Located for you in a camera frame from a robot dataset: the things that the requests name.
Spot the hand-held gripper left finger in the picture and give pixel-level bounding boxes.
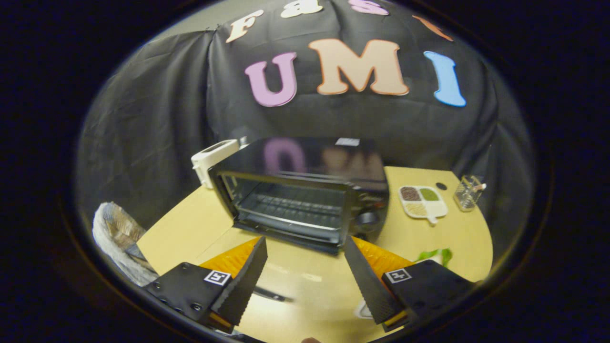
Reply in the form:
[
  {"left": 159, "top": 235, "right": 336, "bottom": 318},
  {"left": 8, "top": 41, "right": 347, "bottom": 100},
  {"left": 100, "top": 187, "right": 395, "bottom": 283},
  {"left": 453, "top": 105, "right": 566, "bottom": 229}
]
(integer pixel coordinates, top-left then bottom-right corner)
[{"left": 143, "top": 236, "right": 269, "bottom": 334}]

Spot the black backdrop cloth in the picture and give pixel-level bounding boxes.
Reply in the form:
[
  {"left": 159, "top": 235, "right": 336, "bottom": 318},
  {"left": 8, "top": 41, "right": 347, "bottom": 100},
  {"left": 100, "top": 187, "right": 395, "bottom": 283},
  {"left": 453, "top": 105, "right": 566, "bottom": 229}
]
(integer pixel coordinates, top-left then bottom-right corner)
[{"left": 74, "top": 0, "right": 537, "bottom": 260}]

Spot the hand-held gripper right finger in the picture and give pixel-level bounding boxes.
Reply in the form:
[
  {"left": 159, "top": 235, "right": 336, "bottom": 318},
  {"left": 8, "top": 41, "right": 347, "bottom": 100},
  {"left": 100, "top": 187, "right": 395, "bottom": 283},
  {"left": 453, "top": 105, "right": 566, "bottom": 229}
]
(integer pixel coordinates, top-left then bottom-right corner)
[{"left": 344, "top": 236, "right": 477, "bottom": 333}]

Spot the lettuce sandwich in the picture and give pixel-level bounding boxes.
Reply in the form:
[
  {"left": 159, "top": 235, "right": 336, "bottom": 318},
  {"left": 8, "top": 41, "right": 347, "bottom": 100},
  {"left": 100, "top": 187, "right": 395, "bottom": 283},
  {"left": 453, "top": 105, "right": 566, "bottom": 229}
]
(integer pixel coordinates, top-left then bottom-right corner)
[{"left": 417, "top": 248, "right": 453, "bottom": 268}]

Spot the black toaster oven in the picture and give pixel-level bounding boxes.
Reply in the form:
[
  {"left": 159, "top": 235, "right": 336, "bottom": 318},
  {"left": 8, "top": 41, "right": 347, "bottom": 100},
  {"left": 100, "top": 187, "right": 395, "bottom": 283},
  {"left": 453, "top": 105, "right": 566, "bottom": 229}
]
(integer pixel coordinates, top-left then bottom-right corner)
[{"left": 208, "top": 137, "right": 391, "bottom": 303}]

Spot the white pop-up toaster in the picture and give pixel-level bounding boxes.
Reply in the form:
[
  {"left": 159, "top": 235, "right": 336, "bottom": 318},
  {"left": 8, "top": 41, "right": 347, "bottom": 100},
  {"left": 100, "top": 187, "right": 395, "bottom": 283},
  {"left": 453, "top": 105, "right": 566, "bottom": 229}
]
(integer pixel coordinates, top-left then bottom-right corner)
[{"left": 191, "top": 139, "right": 240, "bottom": 189}]

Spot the white divided plate of beans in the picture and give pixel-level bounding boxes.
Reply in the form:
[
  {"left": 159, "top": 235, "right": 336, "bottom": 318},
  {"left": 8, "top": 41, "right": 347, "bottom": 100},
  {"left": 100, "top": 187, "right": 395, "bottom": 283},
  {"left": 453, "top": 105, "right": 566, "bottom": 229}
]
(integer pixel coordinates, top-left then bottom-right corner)
[{"left": 398, "top": 185, "right": 448, "bottom": 225}]

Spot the wire mesh utensil holder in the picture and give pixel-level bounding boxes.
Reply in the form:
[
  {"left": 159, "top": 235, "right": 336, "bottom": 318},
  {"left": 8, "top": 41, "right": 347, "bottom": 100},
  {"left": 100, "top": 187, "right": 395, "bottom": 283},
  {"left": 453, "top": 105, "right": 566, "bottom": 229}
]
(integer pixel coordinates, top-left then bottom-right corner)
[{"left": 454, "top": 175, "right": 487, "bottom": 212}]

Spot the bin with grey liner bag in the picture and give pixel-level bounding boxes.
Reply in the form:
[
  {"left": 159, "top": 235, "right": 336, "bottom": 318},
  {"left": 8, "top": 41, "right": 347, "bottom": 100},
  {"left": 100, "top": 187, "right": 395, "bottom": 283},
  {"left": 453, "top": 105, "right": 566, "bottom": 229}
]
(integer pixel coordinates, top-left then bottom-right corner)
[{"left": 92, "top": 202, "right": 159, "bottom": 287}]

